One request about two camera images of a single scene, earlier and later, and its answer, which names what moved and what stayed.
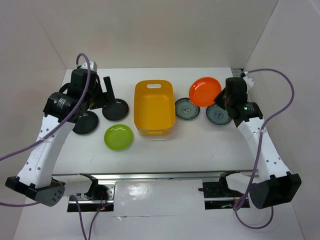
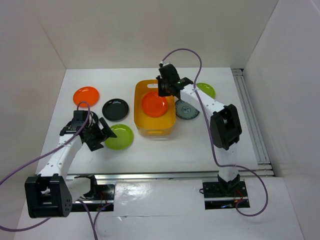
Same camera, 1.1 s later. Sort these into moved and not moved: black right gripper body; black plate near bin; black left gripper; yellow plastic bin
Moved: black right gripper body; black left gripper
Not moved: black plate near bin; yellow plastic bin
